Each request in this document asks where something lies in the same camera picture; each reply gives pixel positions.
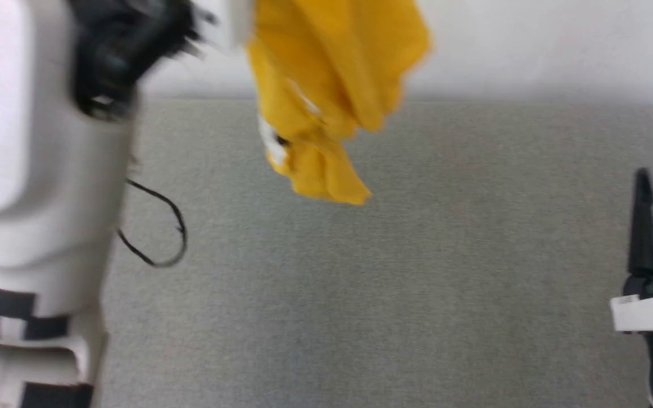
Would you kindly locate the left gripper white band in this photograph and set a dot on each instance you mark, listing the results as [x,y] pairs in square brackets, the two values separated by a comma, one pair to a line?
[117,45]

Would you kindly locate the yellow tiger face garment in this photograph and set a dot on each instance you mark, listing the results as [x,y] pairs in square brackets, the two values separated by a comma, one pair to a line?
[326,68]

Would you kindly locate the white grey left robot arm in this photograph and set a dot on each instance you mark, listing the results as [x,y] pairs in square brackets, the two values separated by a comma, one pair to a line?
[32,170]

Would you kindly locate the grey fabric sofa seat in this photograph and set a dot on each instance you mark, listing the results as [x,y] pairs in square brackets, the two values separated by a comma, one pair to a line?
[417,283]

